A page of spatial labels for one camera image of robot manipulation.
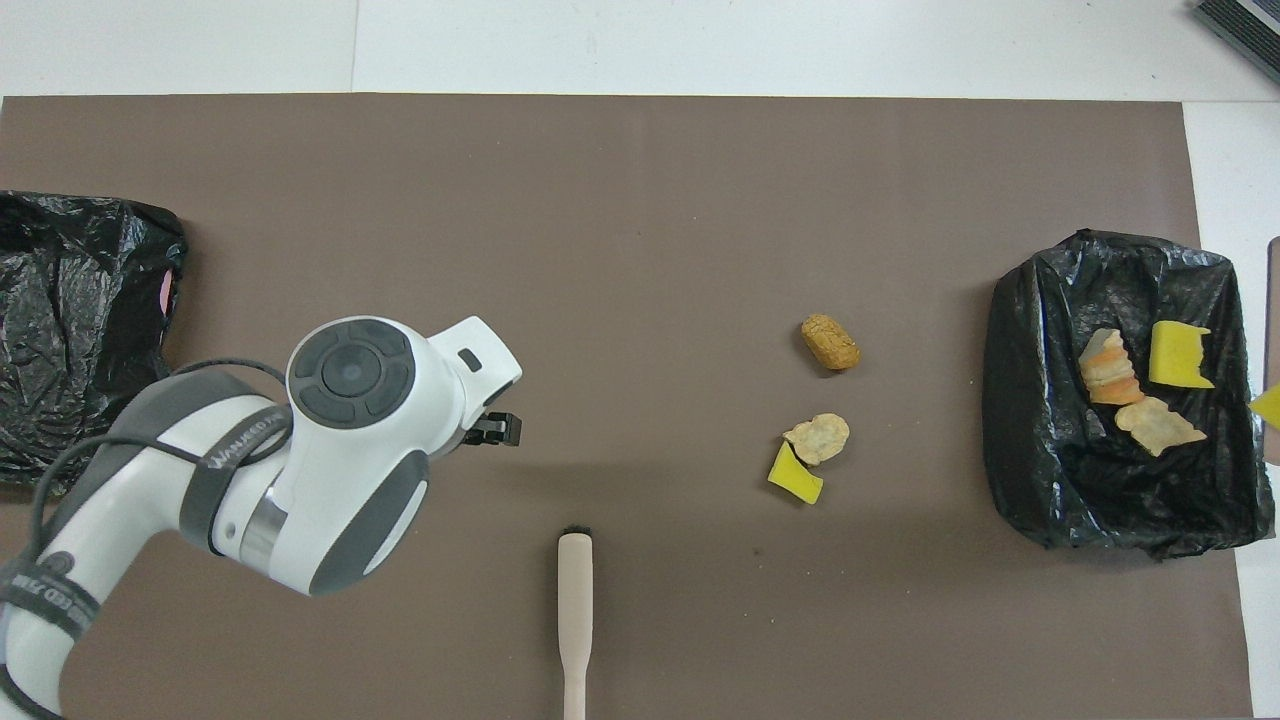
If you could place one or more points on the round beige bread piece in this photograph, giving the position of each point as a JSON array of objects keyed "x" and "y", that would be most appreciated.
[{"x": 820, "y": 437}]

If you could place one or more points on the beige hand brush black bristles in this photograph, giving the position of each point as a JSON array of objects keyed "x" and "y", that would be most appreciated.
[{"x": 575, "y": 620}]

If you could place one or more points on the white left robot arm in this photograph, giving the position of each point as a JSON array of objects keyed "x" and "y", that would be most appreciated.
[{"x": 350, "y": 480}]

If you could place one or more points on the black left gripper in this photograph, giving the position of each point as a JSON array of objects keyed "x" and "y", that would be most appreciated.
[{"x": 495, "y": 430}]

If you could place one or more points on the small yellow sponge wedge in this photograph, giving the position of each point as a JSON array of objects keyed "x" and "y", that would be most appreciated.
[{"x": 797, "y": 482}]

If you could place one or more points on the black bin bag pink spot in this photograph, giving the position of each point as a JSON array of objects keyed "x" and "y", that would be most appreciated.
[{"x": 80, "y": 300}]

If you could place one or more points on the brown table mat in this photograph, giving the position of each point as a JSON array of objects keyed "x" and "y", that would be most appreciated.
[{"x": 700, "y": 180}]

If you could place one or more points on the brown bread roll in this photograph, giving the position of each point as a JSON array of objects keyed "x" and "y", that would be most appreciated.
[{"x": 830, "y": 342}]

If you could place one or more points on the grey vent grille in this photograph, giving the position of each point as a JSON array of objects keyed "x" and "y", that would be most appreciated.
[{"x": 1250, "y": 20}]

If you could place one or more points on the beige plastic dustpan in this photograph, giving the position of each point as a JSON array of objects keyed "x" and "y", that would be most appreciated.
[{"x": 1274, "y": 330}]

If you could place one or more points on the beige bread chunk orange crust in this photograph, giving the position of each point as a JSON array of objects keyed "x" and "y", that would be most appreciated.
[{"x": 1108, "y": 370}]

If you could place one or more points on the notched yellow sponge chunk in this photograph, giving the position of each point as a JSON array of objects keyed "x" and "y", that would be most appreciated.
[{"x": 1178, "y": 358}]

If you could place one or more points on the rounded yellow sponge chunk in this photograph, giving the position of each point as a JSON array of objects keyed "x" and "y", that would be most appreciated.
[{"x": 1268, "y": 407}]

